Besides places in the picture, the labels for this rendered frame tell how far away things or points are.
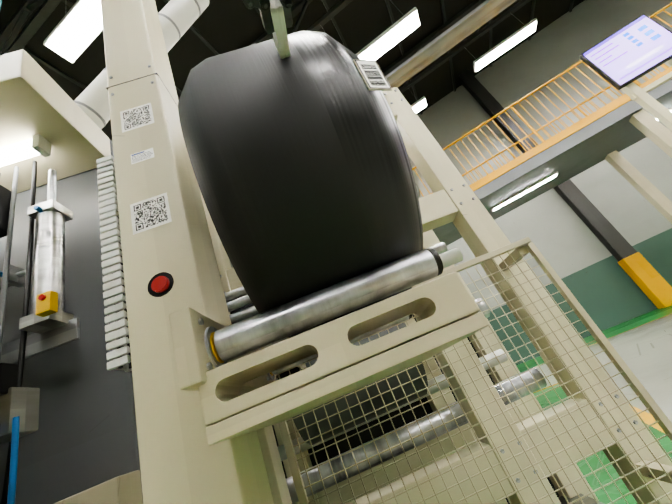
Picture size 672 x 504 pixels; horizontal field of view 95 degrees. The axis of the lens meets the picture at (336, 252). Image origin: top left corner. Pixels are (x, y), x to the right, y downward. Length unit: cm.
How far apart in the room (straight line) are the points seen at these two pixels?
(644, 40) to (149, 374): 463
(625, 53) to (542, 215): 605
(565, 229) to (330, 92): 963
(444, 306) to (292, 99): 34
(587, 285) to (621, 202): 224
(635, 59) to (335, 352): 430
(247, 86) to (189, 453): 51
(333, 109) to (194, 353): 36
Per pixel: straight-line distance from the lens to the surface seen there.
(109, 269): 71
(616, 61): 446
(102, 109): 166
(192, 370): 42
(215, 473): 54
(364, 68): 52
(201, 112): 49
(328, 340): 40
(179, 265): 62
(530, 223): 993
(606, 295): 976
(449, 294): 43
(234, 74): 52
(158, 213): 70
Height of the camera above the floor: 77
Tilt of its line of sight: 25 degrees up
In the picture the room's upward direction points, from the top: 24 degrees counter-clockwise
